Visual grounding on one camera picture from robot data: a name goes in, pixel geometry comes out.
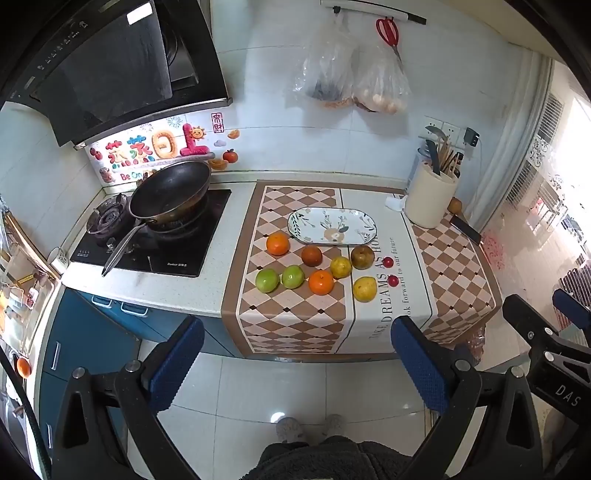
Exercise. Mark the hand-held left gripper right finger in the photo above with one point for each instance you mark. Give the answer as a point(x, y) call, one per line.
point(418, 364)

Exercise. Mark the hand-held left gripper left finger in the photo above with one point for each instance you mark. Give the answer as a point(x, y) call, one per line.
point(178, 364)

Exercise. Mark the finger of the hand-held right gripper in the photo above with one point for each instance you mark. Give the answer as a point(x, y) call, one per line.
point(575, 304)
point(531, 318)

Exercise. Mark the yellow pear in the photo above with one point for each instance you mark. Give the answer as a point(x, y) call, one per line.
point(364, 289)
point(341, 267)

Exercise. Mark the brown pear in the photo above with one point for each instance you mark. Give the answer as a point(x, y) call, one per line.
point(362, 257)

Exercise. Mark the green apple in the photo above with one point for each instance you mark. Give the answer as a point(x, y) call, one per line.
point(292, 277)
point(268, 280)

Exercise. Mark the orange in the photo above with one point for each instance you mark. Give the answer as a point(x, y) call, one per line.
point(321, 282)
point(277, 243)

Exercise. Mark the dark red round fruit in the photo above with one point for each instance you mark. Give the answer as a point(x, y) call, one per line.
point(311, 256)

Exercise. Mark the floral oval plate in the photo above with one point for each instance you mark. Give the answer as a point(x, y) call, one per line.
point(332, 226)

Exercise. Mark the red patterned floor mat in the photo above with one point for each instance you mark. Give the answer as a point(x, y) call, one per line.
point(494, 251)

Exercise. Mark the grey shoe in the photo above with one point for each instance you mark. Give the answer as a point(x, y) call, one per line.
point(334, 425)
point(289, 429)

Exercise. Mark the blue kitchen cabinet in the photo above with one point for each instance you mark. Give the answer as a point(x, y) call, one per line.
point(78, 332)

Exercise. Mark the black gas stove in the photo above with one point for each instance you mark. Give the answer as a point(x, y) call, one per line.
point(184, 258)

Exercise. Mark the black phone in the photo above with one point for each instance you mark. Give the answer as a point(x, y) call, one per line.
point(465, 229)

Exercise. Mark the brown checkered tablecloth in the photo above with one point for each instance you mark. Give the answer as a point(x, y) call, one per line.
point(295, 323)

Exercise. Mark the person's dark clothing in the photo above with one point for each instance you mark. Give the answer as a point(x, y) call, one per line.
point(323, 461)

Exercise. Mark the small orange fruit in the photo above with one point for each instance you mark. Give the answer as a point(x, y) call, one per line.
point(23, 368)
point(455, 206)

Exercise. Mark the cream utensil holder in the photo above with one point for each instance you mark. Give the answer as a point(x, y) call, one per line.
point(427, 198)

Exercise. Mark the white cup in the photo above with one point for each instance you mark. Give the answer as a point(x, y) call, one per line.
point(59, 258)

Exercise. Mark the white tissue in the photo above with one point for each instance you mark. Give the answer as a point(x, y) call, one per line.
point(395, 203)

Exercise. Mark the black frying pan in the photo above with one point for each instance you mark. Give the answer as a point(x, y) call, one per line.
point(171, 189)

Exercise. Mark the bundle of wooden chopsticks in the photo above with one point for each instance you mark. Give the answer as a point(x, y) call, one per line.
point(447, 159)

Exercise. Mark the wooden rack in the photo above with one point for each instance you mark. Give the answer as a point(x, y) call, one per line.
point(27, 258)

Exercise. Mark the black plug adapter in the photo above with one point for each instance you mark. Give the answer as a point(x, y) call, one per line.
point(472, 137)

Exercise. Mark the metal spatula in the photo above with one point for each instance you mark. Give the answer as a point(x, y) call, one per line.
point(437, 134)

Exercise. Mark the plastic bag with eggs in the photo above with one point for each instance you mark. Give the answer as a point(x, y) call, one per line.
point(381, 85)

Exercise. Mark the black range hood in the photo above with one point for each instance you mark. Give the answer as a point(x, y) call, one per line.
point(115, 69)

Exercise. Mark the clear bag with dark contents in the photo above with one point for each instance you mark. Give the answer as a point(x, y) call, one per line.
point(328, 69)

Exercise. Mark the red scissors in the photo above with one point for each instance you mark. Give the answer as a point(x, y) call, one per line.
point(388, 30)

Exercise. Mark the white door frame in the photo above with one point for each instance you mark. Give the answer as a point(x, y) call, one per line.
point(521, 138)

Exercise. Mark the white wall socket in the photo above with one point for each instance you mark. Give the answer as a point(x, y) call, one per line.
point(433, 125)
point(453, 134)

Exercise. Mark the colourful wall sticker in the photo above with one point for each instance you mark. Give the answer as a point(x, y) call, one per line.
point(161, 144)

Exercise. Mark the wall hook rail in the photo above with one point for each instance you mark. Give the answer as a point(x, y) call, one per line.
point(369, 9)

